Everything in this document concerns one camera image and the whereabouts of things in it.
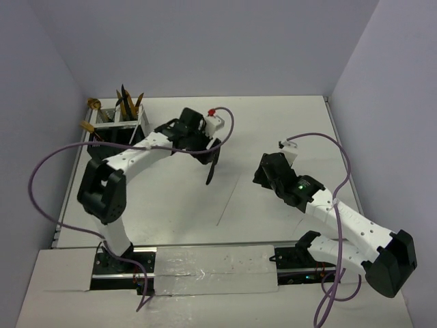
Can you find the clear glass straw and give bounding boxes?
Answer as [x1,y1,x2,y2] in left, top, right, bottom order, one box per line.
[128,106,143,145]
[215,175,241,226]

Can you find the black serrated knife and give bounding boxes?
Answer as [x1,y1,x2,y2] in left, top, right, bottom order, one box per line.
[122,85,136,121]

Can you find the gold knife green handle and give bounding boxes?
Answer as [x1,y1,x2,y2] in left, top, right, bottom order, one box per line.
[116,90,126,120]

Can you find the gold spoon green handle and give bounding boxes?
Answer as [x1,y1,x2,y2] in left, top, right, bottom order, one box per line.
[87,98,110,122]

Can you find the gold fork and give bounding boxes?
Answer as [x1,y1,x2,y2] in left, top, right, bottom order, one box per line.
[79,120,103,141]

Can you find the gold knife black handle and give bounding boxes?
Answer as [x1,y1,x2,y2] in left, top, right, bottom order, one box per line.
[124,90,137,121]

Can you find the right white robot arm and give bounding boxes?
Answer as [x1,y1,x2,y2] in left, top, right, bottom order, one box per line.
[253,152,417,298]

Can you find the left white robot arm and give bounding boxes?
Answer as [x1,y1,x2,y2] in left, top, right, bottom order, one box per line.
[77,108,225,273]

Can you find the black utensil caddy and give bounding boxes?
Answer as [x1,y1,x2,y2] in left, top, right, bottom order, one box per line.
[87,126,149,160]

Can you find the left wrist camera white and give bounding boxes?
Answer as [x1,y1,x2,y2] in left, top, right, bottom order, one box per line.
[204,109,225,138]

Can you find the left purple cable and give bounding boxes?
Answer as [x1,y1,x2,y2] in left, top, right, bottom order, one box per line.
[27,107,236,312]

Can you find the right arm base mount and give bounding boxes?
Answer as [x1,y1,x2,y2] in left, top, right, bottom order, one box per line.
[269,246,335,286]

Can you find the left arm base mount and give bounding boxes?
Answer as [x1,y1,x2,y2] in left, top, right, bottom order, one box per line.
[89,246,156,296]

